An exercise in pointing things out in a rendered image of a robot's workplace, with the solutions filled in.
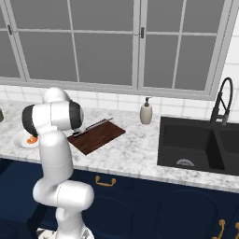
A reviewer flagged orange piece of meat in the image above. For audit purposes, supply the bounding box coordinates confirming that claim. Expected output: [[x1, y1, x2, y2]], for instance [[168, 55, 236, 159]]
[[26, 134, 39, 145]]

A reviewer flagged open dark blue drawer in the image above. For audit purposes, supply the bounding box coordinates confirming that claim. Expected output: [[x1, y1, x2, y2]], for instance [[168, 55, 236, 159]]
[[0, 158, 49, 227]]

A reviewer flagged white round plate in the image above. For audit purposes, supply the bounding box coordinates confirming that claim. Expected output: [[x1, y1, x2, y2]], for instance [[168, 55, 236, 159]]
[[11, 128, 42, 150]]

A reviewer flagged dark blue drawer front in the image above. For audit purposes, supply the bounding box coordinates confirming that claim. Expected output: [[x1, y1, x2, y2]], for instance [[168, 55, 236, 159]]
[[72, 168, 148, 202]]

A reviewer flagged gold drawer handle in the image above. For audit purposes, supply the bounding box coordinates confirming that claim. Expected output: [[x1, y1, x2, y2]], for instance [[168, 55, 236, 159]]
[[94, 175, 118, 188]]

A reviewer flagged dark blue cupboard door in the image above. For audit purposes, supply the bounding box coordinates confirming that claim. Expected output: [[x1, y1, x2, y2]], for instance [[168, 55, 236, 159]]
[[83, 194, 157, 239], [154, 188, 220, 239]]

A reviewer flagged grey framed window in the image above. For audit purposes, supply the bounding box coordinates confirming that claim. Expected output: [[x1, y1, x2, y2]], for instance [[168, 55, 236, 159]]
[[0, 0, 239, 102]]

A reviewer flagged black double sink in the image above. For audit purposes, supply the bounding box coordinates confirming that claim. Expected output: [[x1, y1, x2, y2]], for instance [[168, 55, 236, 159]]
[[156, 115, 239, 177]]

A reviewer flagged dark brown wooden cutting board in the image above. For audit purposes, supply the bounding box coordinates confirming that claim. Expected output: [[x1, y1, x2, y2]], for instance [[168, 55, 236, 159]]
[[66, 120, 127, 156]]

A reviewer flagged grey knife with black handle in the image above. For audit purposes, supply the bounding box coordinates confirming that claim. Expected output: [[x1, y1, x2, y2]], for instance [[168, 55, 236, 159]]
[[72, 117, 115, 138]]

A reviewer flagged beige soap dispenser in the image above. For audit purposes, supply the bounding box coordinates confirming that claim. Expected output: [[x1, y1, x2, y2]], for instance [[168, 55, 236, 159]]
[[139, 96, 154, 126]]

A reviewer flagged black spring tap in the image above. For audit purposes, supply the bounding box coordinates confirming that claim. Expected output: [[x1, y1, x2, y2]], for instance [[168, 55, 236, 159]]
[[209, 77, 234, 126]]

